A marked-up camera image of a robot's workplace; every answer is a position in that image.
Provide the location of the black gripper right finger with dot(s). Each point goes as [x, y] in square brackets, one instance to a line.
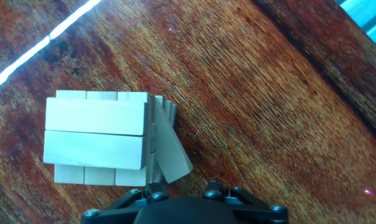
[259, 211]

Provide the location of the reddish brown wooden board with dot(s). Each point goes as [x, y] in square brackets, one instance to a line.
[269, 109]

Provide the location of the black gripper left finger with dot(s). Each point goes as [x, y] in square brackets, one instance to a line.
[113, 211]

